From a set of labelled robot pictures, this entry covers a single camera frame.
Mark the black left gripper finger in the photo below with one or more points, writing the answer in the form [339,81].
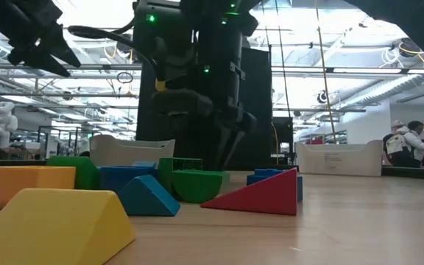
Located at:
[31,60]
[59,48]

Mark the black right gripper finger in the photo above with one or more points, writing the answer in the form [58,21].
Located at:
[234,147]
[222,147]

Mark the green half-cylinder block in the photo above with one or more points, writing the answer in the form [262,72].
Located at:
[197,187]

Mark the red triangular block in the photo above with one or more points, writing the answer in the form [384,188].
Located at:
[267,198]

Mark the green hollow studded brick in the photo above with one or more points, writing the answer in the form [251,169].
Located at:
[166,174]

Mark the blue rectangular block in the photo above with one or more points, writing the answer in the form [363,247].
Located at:
[145,164]

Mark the blue wedge block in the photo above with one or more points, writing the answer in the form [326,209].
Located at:
[145,198]

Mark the grey plastic bin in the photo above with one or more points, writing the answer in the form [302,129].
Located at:
[123,152]

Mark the green rounded-corner block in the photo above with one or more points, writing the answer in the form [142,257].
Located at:
[83,173]

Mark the yellow sloped block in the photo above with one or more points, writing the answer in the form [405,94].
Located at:
[50,228]

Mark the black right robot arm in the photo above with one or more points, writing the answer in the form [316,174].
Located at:
[215,37]

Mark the black folding partition screen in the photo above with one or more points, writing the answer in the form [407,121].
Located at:
[260,103]

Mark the white humanoid robot figure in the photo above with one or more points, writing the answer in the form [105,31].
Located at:
[2,125]

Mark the white plastic bin with label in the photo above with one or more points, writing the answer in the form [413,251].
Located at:
[344,158]

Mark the backpack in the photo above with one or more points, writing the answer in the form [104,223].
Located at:
[396,145]

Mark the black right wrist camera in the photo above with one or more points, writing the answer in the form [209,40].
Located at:
[182,103]

